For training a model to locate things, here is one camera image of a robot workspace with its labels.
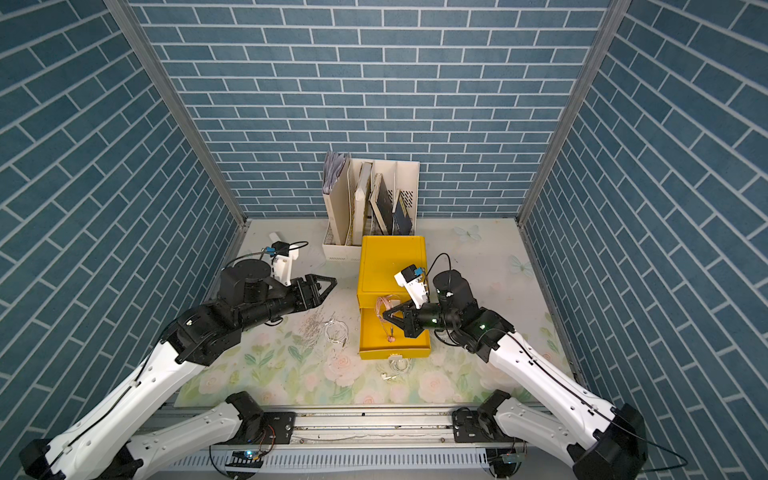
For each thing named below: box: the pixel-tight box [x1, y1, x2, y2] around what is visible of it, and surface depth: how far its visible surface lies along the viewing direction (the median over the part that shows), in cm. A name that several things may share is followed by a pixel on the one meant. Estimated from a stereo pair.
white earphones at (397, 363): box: [381, 354, 412, 381], surface depth 84 cm
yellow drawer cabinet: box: [356, 236, 428, 332], surface depth 82 cm
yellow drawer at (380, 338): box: [359, 307, 431, 360], surface depth 77 cm
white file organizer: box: [322, 152, 420, 262], surface depth 106 cm
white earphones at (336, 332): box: [324, 319, 349, 348], surface depth 92 cm
